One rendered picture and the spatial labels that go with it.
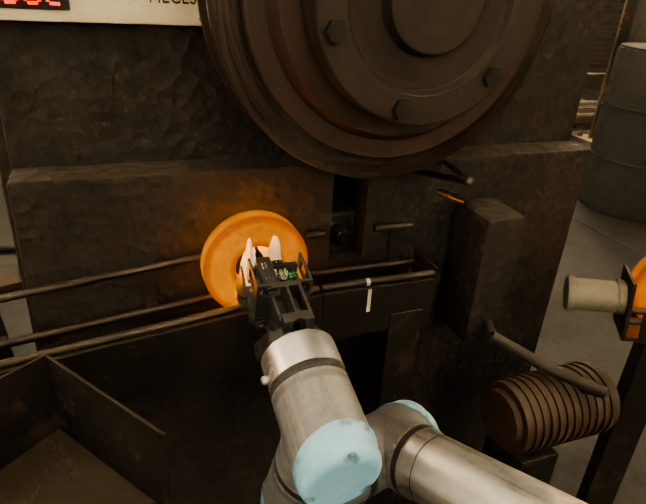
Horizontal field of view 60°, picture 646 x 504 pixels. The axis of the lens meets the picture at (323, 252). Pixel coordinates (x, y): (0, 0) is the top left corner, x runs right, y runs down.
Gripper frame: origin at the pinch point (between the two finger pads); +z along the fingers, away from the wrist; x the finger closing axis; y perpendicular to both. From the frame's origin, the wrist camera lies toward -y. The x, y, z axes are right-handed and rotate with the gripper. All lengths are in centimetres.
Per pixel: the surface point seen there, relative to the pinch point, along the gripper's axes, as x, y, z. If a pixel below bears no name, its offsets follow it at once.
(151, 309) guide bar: 15.1, -9.0, -0.3
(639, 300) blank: -61, -4, -18
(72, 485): 26.2, -9.3, -24.5
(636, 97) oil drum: -239, -54, 139
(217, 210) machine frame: 4.3, 2.9, 6.6
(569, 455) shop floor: -89, -77, -14
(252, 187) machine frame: -1.0, 5.9, 7.4
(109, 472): 22.3, -9.1, -24.0
